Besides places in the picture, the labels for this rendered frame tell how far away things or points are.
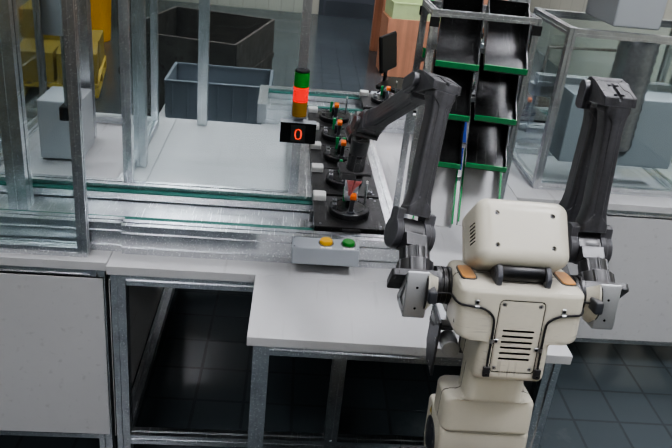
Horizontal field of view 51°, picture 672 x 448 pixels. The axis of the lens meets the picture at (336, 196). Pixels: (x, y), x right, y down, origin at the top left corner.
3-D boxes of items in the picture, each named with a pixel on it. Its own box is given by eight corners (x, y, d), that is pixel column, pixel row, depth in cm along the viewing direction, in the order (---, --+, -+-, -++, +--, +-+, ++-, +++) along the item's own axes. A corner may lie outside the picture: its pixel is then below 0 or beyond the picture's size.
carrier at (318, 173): (378, 202, 252) (382, 170, 246) (312, 198, 249) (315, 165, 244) (371, 176, 274) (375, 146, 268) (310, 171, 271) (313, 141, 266)
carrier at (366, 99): (410, 114, 352) (413, 90, 347) (362, 110, 350) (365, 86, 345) (403, 100, 374) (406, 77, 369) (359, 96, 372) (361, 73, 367)
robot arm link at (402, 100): (413, 87, 171) (451, 98, 174) (416, 65, 172) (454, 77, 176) (347, 131, 210) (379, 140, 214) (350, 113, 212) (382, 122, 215)
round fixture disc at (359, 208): (371, 222, 232) (371, 217, 231) (329, 219, 231) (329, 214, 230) (367, 204, 244) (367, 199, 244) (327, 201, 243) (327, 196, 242)
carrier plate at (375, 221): (386, 235, 229) (387, 229, 228) (313, 231, 226) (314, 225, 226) (378, 204, 250) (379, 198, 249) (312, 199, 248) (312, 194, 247)
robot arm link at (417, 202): (434, 62, 163) (471, 73, 167) (409, 69, 176) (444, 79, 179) (393, 249, 162) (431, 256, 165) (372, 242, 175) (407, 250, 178)
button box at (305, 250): (358, 267, 218) (360, 250, 215) (291, 263, 216) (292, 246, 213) (356, 256, 224) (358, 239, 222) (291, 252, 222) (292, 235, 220)
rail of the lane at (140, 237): (400, 269, 227) (405, 240, 223) (121, 253, 219) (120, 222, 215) (398, 261, 232) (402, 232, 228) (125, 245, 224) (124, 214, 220)
